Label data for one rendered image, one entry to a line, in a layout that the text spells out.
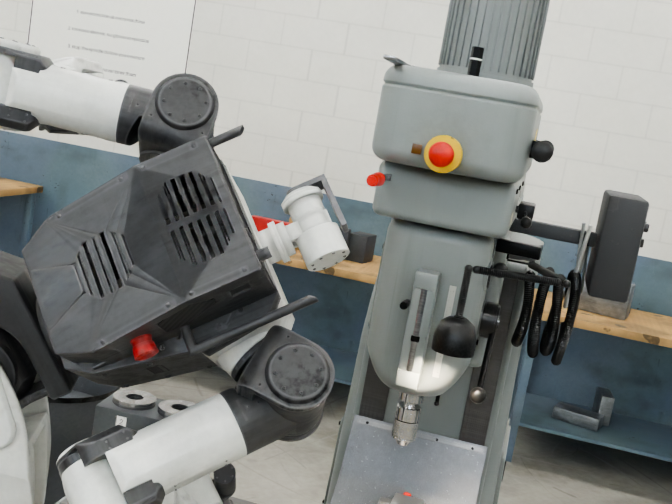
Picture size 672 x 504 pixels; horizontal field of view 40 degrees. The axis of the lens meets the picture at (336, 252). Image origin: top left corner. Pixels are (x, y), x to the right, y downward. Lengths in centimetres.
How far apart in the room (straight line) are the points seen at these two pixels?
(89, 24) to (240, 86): 116
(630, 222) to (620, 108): 402
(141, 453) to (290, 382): 21
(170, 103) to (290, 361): 41
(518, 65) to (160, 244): 96
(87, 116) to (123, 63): 519
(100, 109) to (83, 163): 532
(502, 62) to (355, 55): 422
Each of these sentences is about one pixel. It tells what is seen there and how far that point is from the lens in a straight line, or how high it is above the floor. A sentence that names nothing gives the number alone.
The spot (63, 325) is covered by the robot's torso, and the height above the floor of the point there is 148.
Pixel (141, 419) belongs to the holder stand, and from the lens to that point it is 195.
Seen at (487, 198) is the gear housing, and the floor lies 170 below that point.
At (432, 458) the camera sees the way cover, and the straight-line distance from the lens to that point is 220.
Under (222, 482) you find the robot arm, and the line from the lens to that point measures 148.
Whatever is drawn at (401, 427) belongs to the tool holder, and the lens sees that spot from 180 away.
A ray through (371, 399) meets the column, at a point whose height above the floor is 114.
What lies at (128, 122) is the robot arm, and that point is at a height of 173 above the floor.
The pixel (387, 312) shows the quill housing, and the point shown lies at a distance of 169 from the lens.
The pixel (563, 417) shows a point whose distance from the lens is 558.
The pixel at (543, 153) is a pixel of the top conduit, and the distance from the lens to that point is 153.
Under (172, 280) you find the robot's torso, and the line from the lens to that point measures 116.
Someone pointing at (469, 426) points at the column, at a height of 114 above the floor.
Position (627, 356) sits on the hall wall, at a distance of 607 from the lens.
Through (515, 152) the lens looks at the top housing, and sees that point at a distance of 152.
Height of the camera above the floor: 182
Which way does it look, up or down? 9 degrees down
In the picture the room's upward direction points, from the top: 10 degrees clockwise
